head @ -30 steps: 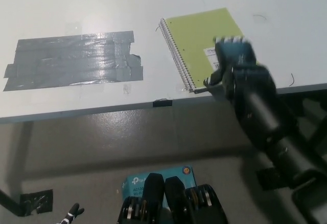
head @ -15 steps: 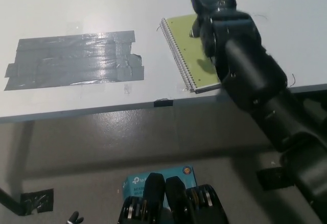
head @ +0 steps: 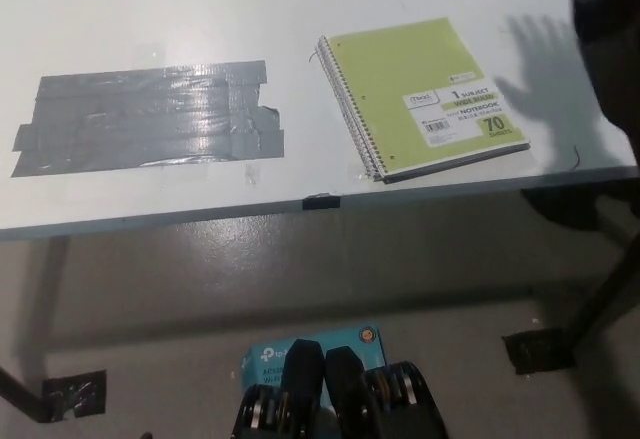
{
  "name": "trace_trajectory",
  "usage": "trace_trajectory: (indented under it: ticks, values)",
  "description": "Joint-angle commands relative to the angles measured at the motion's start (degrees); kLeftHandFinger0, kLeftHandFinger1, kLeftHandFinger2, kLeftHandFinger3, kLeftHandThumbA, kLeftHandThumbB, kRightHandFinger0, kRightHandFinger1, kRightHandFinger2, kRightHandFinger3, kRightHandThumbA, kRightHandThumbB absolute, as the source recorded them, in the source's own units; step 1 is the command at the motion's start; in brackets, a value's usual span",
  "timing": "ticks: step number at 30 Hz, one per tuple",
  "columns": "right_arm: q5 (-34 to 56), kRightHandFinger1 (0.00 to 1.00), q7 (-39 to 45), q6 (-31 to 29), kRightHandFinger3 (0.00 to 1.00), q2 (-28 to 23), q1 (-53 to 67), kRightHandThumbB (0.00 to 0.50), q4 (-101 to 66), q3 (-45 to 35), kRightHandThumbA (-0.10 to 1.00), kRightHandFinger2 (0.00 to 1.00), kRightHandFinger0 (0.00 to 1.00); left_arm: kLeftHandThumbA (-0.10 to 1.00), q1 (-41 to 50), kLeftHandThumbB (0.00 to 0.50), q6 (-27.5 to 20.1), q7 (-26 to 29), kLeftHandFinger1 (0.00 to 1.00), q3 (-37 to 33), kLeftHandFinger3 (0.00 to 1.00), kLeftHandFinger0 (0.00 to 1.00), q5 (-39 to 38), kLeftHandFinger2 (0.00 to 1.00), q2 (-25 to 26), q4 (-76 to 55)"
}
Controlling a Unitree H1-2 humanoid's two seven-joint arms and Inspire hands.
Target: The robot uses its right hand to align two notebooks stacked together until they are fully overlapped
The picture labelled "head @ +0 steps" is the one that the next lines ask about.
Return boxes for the green spiral notebook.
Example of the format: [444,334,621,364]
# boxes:
[319,17,531,186]

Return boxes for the black robot torso blocks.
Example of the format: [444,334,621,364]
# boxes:
[232,338,449,439]

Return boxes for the black floor tape patch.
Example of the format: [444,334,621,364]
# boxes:
[42,369,109,423]
[502,327,579,375]

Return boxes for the black table leg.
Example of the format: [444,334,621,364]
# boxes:
[0,364,56,423]
[574,203,640,355]

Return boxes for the teal router box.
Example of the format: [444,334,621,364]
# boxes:
[242,324,389,410]

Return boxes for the small black tape strip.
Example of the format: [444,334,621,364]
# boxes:
[303,192,342,211]

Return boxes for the grey duct tape patch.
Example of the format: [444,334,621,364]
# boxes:
[9,59,286,179]

